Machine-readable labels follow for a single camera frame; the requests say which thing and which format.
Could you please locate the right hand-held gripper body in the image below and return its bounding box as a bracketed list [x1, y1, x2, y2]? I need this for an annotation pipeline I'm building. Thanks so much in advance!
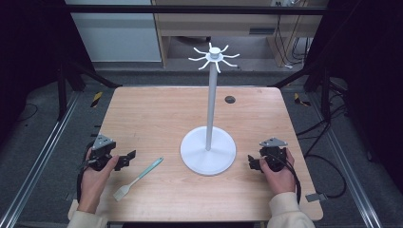
[259, 137, 289, 174]

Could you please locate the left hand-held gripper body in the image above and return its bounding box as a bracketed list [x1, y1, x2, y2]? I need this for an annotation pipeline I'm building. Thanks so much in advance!
[89, 134, 117, 172]

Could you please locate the person's right hand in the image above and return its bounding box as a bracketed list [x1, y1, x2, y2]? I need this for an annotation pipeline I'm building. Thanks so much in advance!
[259, 147, 297, 196]

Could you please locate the person's left hand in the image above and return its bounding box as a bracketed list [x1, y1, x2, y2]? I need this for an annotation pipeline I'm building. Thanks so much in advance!
[76, 147, 121, 215]

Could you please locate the white hook rack stand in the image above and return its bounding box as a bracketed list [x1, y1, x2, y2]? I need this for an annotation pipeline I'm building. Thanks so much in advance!
[179, 42, 241, 177]

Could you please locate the yellow black floor tape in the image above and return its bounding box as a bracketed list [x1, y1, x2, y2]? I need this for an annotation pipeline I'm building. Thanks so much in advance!
[90, 91, 105, 108]
[293, 92, 312, 107]

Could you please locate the white cabinet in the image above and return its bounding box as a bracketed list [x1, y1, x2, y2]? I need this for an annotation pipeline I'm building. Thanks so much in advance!
[64, 0, 163, 64]

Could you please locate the wooden desk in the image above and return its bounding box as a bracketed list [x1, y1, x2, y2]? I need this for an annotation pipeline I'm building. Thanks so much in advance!
[151, 0, 329, 68]

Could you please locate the teal handled silicone brush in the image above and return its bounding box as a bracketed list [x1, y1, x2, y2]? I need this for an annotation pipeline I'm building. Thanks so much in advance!
[112, 156, 165, 202]

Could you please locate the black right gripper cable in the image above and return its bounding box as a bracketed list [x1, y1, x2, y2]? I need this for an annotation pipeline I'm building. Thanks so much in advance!
[269, 154, 302, 204]

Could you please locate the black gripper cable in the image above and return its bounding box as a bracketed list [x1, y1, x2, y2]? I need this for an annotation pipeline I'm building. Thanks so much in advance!
[269, 154, 302, 204]
[76, 151, 96, 203]

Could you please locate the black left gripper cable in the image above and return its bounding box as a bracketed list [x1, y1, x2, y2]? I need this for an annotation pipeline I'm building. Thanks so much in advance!
[76, 151, 96, 203]

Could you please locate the grey cable clip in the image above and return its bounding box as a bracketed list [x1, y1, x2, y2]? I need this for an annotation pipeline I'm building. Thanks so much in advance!
[305, 192, 329, 203]

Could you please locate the black floor cable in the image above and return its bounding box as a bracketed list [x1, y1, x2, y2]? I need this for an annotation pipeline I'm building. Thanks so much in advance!
[296, 104, 348, 200]

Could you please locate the aluminium floor rail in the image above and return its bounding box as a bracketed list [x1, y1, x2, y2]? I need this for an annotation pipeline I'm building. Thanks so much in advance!
[0, 91, 82, 228]
[308, 91, 384, 228]

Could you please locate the black metal frame stand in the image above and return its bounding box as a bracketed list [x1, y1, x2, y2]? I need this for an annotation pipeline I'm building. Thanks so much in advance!
[269, 60, 334, 123]
[56, 58, 123, 122]

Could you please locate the bundle of hanging black cables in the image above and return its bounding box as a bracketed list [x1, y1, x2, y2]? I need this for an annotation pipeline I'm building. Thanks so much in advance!
[274, 1, 315, 69]

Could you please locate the black horizontal frame bar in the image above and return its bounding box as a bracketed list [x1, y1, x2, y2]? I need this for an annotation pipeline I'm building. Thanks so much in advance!
[61, 4, 329, 16]

